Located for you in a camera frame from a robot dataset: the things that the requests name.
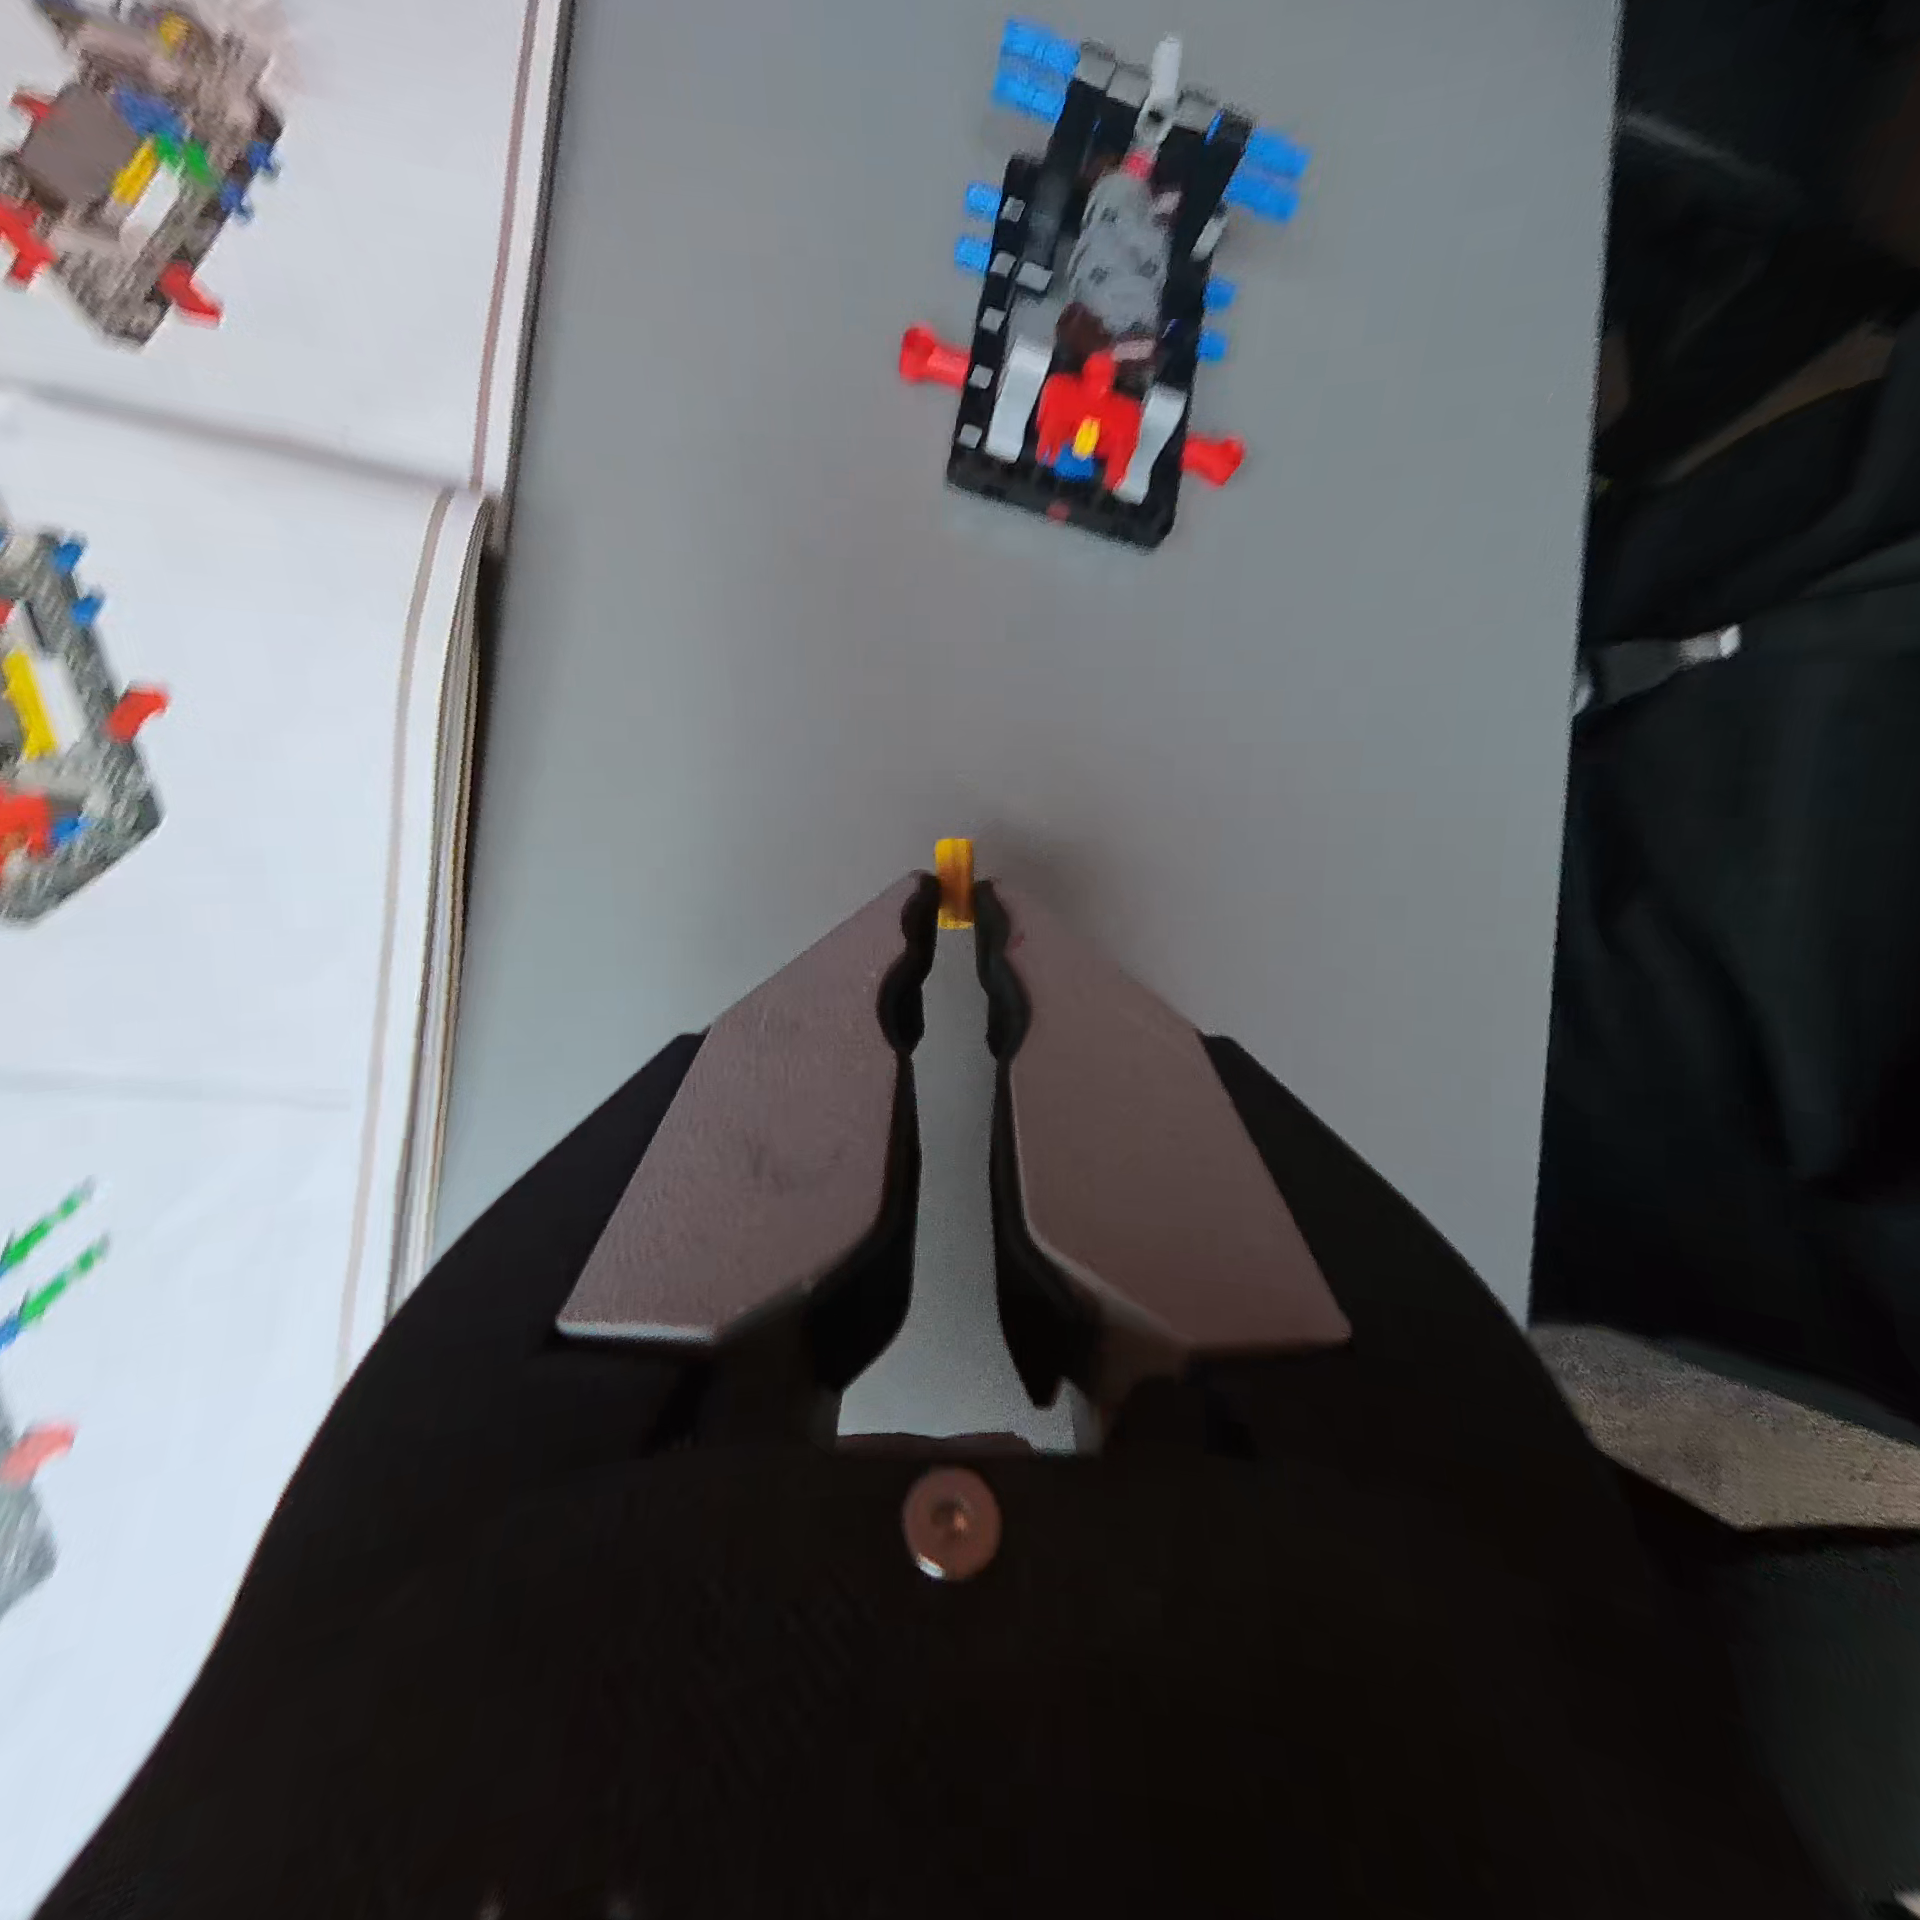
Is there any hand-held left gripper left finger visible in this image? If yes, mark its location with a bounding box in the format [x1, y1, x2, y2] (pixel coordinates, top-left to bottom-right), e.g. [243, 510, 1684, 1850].
[556, 871, 941, 1397]

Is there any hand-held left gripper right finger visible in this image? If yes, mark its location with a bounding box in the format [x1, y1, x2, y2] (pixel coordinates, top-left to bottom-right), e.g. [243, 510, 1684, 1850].
[971, 876, 1353, 1413]

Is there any black lego technic model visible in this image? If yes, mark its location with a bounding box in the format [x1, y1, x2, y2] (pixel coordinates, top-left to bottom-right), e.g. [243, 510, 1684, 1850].
[895, 15, 1308, 553]

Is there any lego instruction booklet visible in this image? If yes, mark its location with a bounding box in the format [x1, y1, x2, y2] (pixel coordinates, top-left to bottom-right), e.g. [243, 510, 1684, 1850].
[0, 0, 575, 1920]

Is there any grey woven fabric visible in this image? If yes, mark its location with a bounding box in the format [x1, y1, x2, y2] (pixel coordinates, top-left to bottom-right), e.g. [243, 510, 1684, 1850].
[1529, 1318, 1920, 1535]

